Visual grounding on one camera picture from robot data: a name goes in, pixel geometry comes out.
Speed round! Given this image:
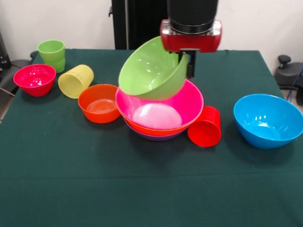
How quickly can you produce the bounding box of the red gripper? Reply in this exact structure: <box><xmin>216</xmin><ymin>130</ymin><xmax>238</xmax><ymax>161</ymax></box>
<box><xmin>160</xmin><ymin>19</ymin><xmax>223</xmax><ymax>79</ymax></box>

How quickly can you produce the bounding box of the light green bowl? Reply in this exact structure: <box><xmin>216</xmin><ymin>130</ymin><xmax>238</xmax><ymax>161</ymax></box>
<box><xmin>118</xmin><ymin>35</ymin><xmax>189</xmax><ymax>102</ymax></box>

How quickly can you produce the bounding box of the large pink bowl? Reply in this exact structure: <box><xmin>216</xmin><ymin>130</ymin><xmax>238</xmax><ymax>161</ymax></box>
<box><xmin>115</xmin><ymin>79</ymin><xmax>205</xmax><ymax>131</ymax></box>

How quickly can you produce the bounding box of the large orange bowl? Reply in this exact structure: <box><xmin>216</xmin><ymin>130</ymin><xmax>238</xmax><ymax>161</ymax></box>
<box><xmin>117</xmin><ymin>107</ymin><xmax>191</xmax><ymax>137</ymax></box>

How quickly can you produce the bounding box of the red cup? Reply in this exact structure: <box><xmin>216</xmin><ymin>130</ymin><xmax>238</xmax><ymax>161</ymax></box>
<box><xmin>187</xmin><ymin>106</ymin><xmax>223</xmax><ymax>148</ymax></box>

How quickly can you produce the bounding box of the purple bowl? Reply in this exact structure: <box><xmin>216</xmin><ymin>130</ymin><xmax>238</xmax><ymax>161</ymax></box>
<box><xmin>126</xmin><ymin>122</ymin><xmax>184</xmax><ymax>142</ymax></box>

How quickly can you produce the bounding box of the small orange-red bowl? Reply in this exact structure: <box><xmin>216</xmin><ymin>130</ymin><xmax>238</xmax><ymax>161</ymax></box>
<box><xmin>77</xmin><ymin>84</ymin><xmax>121</xmax><ymax>124</ymax></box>

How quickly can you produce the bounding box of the blue bowl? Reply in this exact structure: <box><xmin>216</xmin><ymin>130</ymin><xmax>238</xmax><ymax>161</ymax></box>
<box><xmin>233</xmin><ymin>94</ymin><xmax>303</xmax><ymax>150</ymax></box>

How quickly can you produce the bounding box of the yellow cup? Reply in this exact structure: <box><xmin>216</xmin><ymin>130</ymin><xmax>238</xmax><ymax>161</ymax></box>
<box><xmin>58</xmin><ymin>64</ymin><xmax>95</xmax><ymax>99</ymax></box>

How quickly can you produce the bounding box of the dark green tablecloth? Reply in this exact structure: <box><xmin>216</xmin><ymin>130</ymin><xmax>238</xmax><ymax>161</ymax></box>
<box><xmin>0</xmin><ymin>48</ymin><xmax>303</xmax><ymax>227</ymax></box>

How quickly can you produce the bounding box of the green cup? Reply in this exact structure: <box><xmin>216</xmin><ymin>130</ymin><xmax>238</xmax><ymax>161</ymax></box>
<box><xmin>37</xmin><ymin>39</ymin><xmax>66</xmax><ymax>73</ymax></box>

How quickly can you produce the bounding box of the small crimson bowl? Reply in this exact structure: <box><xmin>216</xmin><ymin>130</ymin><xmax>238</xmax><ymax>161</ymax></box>
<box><xmin>13</xmin><ymin>63</ymin><xmax>57</xmax><ymax>97</ymax></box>

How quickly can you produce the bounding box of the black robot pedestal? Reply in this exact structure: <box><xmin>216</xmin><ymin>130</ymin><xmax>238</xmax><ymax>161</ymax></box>
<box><xmin>108</xmin><ymin>0</ymin><xmax>170</xmax><ymax>51</ymax></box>

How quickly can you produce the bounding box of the grey pedestal foot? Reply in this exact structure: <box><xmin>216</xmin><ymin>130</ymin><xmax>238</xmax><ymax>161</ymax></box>
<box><xmin>0</xmin><ymin>59</ymin><xmax>31</xmax><ymax>93</ymax></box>
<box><xmin>274</xmin><ymin>55</ymin><xmax>303</xmax><ymax>88</ymax></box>

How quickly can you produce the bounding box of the blue cable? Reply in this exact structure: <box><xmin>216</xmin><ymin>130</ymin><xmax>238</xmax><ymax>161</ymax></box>
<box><xmin>285</xmin><ymin>68</ymin><xmax>303</xmax><ymax>101</ymax></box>

